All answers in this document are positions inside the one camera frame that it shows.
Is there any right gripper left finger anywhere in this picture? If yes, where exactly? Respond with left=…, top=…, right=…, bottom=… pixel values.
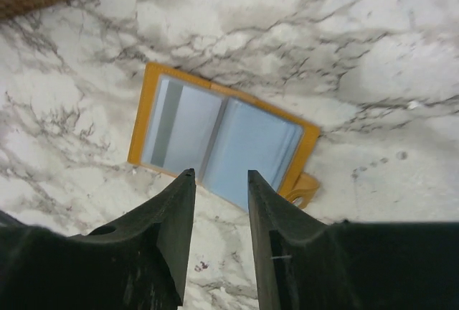
left=1, top=169, right=196, bottom=309

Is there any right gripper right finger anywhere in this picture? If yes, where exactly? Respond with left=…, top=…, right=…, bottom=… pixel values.
left=248, top=170, right=458, bottom=309

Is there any white silver credit card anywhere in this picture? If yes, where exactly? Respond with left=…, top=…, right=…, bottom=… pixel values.
left=141, top=75, right=224, bottom=174

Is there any yellow leather card holder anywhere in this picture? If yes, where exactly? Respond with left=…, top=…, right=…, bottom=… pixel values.
left=128, top=62, right=321, bottom=209

